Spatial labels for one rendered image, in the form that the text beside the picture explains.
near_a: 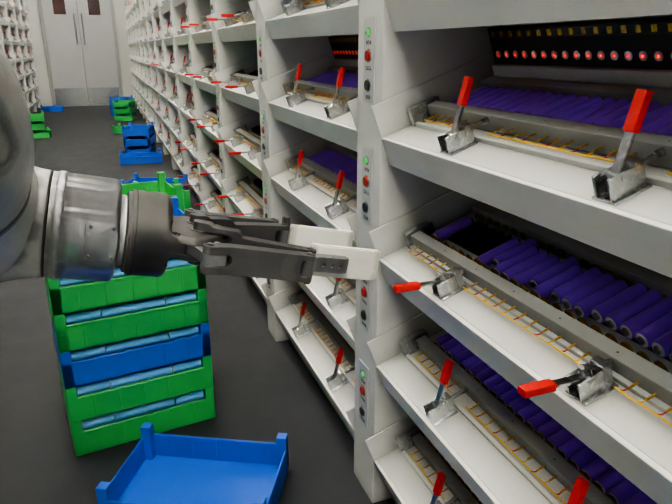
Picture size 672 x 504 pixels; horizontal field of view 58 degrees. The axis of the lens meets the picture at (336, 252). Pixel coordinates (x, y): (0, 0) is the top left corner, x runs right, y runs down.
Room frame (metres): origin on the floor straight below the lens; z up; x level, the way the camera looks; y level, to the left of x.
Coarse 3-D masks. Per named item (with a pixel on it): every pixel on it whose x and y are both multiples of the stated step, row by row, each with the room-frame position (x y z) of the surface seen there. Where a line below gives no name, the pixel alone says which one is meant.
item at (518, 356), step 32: (416, 224) 0.94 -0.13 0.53; (448, 224) 0.96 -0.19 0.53; (384, 256) 0.92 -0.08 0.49; (448, 320) 0.72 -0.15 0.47; (480, 320) 0.67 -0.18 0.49; (480, 352) 0.66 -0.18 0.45; (512, 352) 0.60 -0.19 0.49; (544, 352) 0.58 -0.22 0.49; (512, 384) 0.60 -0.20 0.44; (576, 416) 0.49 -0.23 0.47; (608, 416) 0.47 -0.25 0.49; (640, 416) 0.46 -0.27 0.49; (608, 448) 0.46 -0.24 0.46; (640, 448) 0.43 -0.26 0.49; (640, 480) 0.43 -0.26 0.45
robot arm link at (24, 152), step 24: (0, 48) 0.34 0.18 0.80; (0, 72) 0.32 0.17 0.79; (0, 96) 0.32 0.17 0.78; (24, 96) 0.36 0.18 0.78; (0, 120) 0.32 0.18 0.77; (24, 120) 0.35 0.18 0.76; (0, 144) 0.33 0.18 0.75; (24, 144) 0.35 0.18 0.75; (0, 168) 0.34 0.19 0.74; (24, 168) 0.36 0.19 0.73; (0, 192) 0.34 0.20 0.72; (24, 192) 0.38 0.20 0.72; (0, 216) 0.37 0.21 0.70
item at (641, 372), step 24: (432, 240) 0.87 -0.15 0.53; (456, 264) 0.78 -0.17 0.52; (504, 288) 0.69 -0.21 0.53; (504, 312) 0.66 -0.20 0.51; (528, 312) 0.64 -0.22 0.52; (552, 312) 0.61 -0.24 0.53; (576, 336) 0.56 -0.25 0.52; (600, 336) 0.55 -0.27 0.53; (576, 360) 0.54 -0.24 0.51; (624, 360) 0.51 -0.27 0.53; (648, 384) 0.48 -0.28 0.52; (648, 408) 0.46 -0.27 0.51
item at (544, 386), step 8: (584, 368) 0.50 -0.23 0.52; (568, 376) 0.50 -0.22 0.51; (576, 376) 0.50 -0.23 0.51; (584, 376) 0.50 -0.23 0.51; (528, 384) 0.49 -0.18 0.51; (536, 384) 0.49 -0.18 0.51; (544, 384) 0.49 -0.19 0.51; (552, 384) 0.49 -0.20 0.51; (560, 384) 0.49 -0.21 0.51; (568, 384) 0.49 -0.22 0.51; (520, 392) 0.48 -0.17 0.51; (528, 392) 0.48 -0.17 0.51; (536, 392) 0.48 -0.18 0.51; (544, 392) 0.48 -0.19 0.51
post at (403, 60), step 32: (384, 32) 0.92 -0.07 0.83; (416, 32) 0.94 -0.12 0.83; (448, 32) 0.96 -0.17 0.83; (480, 32) 0.98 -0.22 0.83; (384, 64) 0.92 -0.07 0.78; (416, 64) 0.94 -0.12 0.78; (448, 64) 0.96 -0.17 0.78; (480, 64) 0.98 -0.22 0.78; (384, 96) 0.92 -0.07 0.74; (384, 160) 0.92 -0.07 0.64; (384, 192) 0.92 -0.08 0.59; (416, 192) 0.94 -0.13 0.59; (448, 192) 0.96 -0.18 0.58; (384, 224) 0.92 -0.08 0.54; (384, 288) 0.92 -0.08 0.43; (384, 320) 0.93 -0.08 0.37; (384, 416) 0.93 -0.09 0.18
